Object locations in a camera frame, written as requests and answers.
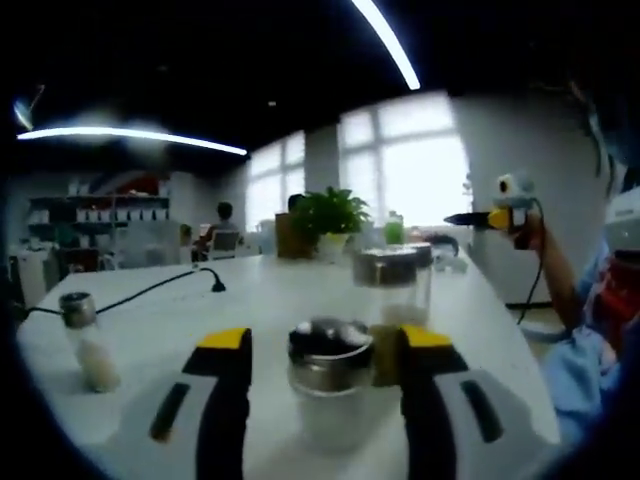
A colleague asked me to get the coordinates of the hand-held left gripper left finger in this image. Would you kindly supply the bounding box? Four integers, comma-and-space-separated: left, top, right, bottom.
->
89, 327, 254, 480

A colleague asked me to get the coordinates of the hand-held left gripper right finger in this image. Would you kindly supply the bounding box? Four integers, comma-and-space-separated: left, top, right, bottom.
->
397, 323, 564, 480

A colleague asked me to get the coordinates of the small seasoning bottle white powder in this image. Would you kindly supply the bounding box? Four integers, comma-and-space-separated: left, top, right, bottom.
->
287, 315, 375, 454

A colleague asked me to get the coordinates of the tall seasoning bottle brown powder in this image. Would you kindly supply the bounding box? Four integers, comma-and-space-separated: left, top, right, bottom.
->
351, 247, 421, 389

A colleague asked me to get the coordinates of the small seasoning bottle beige powder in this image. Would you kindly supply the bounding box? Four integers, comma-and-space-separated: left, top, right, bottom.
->
58, 292, 122, 395

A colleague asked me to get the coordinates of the green drink bottle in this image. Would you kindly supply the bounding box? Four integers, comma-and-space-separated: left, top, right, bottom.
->
382, 209, 406, 246

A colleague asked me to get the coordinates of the white chest device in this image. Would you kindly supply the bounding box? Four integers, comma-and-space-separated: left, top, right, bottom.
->
602, 187, 640, 251

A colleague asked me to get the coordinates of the white office chair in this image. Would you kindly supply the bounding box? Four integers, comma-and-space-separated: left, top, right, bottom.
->
209, 229, 242, 261

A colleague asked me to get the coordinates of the large green potted plant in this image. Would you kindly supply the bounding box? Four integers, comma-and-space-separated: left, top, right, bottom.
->
288, 185, 371, 264

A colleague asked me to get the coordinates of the grey mesh office chair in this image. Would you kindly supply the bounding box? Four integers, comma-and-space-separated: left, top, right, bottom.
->
112, 219, 184, 269

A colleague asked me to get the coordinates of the brown paper bag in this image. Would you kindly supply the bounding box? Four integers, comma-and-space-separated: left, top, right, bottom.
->
274, 212, 321, 260

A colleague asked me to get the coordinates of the long ceiling light strip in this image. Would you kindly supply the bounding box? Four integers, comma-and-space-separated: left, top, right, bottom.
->
17, 127, 249, 156
349, 0, 421, 91

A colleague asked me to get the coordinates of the row of white storage bins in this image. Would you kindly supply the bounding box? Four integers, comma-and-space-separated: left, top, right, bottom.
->
74, 207, 167, 224

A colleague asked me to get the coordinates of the grey storage shelf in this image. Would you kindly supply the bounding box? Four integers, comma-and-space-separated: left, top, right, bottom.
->
27, 194, 171, 241

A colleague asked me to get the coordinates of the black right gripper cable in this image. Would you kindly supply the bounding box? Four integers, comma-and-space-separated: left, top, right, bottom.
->
516, 197, 547, 325

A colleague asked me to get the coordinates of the black table cable with plug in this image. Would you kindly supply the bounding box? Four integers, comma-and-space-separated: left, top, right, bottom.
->
19, 267, 227, 319

